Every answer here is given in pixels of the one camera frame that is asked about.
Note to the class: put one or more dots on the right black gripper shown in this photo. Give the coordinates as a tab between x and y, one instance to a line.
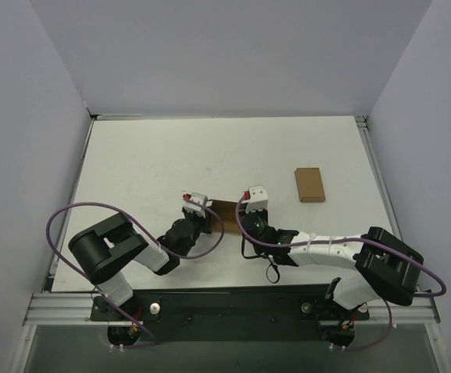
248	219

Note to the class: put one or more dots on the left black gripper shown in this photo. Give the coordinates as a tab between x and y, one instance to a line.
203	221

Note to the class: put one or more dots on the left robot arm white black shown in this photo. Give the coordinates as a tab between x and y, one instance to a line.
104	249

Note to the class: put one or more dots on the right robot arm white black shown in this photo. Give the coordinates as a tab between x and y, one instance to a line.
378	271

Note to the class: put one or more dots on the small folded cardboard box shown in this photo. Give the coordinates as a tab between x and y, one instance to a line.
309	185

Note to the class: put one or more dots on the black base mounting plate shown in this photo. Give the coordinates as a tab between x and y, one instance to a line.
278	313

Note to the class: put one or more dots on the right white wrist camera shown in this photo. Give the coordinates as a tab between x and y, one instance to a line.
255	199

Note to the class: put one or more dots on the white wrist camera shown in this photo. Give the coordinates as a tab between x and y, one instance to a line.
255	199
194	202

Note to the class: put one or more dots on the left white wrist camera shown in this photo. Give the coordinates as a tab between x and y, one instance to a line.
194	202

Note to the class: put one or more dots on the aluminium frame rail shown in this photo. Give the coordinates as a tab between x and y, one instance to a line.
361	123

